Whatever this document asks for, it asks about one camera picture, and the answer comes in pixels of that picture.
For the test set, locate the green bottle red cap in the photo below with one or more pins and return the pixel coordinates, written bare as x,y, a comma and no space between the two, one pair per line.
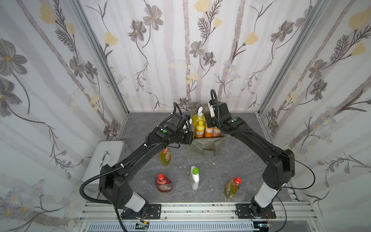
232,187
165,157

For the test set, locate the green bottle red cap front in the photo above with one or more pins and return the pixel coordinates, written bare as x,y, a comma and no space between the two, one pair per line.
232,187

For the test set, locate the white bottle green cap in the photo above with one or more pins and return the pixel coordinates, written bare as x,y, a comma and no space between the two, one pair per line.
194,177

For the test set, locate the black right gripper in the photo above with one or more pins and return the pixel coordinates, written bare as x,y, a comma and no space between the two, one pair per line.
218,124

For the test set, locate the green fabric shopping bag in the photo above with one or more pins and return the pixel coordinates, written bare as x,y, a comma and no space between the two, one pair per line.
206,146

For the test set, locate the green bottle red cap rear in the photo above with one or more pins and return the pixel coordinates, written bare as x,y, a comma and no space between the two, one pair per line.
165,157

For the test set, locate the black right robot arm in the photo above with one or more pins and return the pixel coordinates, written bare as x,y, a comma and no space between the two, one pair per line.
280,164

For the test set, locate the orange bottle yellow cap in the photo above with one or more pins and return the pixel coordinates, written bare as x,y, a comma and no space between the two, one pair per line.
216,132
209,130
199,131

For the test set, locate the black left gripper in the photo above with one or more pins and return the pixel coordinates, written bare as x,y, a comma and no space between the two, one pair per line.
185,137

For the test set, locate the large yellow pump soap bottle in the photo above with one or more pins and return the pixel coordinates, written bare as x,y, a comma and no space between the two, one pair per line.
199,116

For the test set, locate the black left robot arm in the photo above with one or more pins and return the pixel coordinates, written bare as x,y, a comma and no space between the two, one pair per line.
114,180

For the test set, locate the red soap bottle red cap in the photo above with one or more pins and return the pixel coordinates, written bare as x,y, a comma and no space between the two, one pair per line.
163,184

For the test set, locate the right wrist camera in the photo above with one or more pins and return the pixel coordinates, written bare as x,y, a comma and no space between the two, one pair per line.
211,110

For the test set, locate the grey metal box with handle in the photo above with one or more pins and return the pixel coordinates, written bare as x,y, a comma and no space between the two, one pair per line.
106,152

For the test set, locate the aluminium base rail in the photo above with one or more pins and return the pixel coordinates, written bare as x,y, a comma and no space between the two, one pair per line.
201,217

